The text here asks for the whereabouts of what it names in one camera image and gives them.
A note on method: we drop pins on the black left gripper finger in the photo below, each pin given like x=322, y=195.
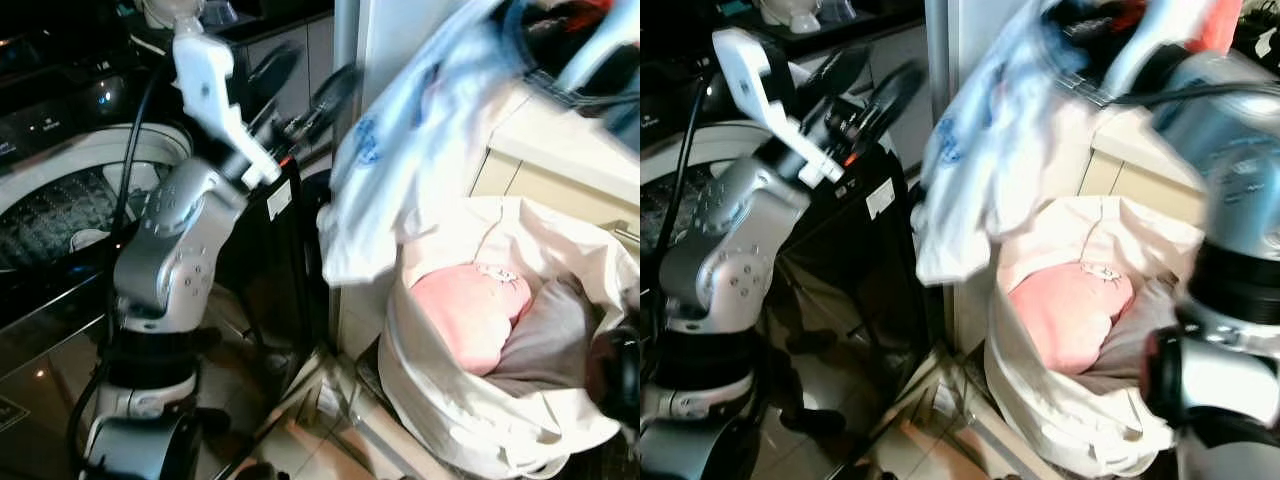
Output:
x=272, y=75
x=838, y=75
x=892, y=95
x=330, y=98

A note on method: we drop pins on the white garment with blue print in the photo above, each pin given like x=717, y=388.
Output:
x=1000, y=160
x=420, y=160

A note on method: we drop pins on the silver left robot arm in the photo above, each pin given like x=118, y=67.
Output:
x=170, y=260
x=730, y=270

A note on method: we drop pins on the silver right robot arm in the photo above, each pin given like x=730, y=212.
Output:
x=1230, y=200
x=618, y=375

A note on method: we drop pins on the grey kitchen cabinet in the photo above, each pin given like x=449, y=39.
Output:
x=905, y=45
x=315, y=40

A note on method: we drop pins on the red cloth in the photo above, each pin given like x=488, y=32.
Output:
x=1215, y=25
x=590, y=5

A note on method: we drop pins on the white countertop object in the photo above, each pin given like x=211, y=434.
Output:
x=790, y=10
x=172, y=10

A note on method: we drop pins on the beige cabinet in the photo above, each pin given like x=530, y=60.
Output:
x=1130, y=170
x=570, y=170

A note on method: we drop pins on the black box with white label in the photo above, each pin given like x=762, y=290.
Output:
x=860, y=260
x=290, y=270

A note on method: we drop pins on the pink garment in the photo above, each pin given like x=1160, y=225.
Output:
x=465, y=315
x=1065, y=315

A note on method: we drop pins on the grey garment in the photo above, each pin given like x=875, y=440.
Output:
x=550, y=345
x=1135, y=345

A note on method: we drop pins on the cream fabric laundry bag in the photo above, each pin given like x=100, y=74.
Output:
x=1060, y=430
x=480, y=420

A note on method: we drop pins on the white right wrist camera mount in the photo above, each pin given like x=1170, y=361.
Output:
x=598, y=50
x=1150, y=40

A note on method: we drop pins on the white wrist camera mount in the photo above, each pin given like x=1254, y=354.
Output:
x=598, y=50
x=1150, y=40
x=760, y=90
x=208, y=90

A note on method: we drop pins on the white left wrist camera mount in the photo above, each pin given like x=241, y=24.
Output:
x=208, y=90
x=760, y=90

